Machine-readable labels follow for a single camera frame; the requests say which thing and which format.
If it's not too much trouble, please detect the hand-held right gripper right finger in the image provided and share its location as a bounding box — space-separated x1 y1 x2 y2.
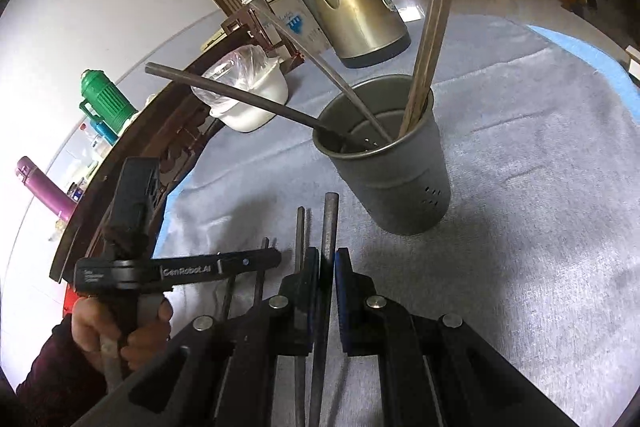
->
334 248 581 427

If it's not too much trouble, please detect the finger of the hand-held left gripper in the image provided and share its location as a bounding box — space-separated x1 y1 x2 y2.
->
225 248 282 276

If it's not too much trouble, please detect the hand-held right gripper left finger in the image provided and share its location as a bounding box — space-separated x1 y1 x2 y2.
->
70 247 321 427

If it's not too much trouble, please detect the grey metal chopstick holder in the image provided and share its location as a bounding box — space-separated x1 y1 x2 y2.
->
312 74 451 237

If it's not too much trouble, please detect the pair of chopsticks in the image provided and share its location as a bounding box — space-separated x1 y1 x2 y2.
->
407 0 467 135

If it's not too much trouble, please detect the person's left forearm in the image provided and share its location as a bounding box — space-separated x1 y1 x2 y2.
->
15 314 131 427

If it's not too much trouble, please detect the person's left hand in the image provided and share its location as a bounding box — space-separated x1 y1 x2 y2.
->
70 294 173 375

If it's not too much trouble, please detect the dark carved wooden sideboard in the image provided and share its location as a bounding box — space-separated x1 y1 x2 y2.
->
50 4 306 285

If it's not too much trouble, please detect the blue label water bottle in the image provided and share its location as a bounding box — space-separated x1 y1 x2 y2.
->
82 119 118 148

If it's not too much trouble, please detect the purple thermos flask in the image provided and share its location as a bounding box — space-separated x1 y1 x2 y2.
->
16 157 76 222

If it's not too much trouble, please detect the green thermos jug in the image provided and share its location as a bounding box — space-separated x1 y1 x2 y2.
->
79 69 138 145

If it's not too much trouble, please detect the clear plastic bag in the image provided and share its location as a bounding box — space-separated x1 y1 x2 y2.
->
191 46 280 108

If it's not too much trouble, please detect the white plastic bowl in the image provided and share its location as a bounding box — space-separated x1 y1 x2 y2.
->
209 67 290 132

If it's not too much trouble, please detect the grey fleece table cloth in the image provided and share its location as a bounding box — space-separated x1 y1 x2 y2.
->
150 14 640 427

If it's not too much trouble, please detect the brown wooden chair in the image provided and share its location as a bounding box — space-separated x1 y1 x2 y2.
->
222 4 306 68

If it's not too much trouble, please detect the white appliance with blue print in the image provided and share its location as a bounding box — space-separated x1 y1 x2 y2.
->
270 0 326 52

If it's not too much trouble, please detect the golden electric kettle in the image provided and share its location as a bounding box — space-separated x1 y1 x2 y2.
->
305 0 412 68

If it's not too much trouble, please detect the blue table cloth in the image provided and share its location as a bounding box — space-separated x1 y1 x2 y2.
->
150 24 640 258

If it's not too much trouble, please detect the white box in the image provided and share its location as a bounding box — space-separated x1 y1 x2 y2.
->
622 44 640 82

